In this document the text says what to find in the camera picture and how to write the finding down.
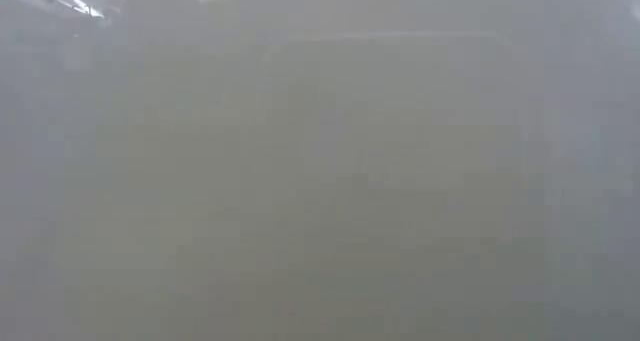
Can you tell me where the frosted translucent plastic bin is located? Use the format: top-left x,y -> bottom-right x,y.
259,28 -> 519,341

